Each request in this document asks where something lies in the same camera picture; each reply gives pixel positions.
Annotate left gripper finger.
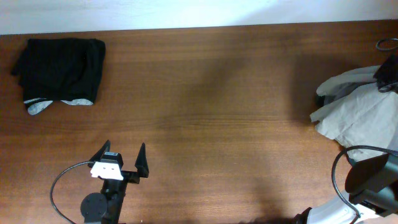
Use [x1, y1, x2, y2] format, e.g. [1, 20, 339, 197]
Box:
[134, 143, 149, 178]
[88, 140, 111, 167]

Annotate khaki cargo shorts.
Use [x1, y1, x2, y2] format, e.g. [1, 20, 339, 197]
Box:
[310, 65, 397, 151]

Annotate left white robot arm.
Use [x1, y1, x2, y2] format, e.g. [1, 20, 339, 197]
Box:
[80, 140, 149, 224]

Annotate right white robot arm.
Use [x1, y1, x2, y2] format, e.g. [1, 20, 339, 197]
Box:
[293, 55, 397, 223]

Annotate dark teal garment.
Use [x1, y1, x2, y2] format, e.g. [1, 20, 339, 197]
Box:
[315, 95, 326, 107]

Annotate grey cloth under black garment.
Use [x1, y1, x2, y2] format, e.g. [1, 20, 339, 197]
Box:
[24, 98, 94, 115]

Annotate folded black garment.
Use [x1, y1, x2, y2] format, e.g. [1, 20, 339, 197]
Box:
[11, 38, 106, 103]

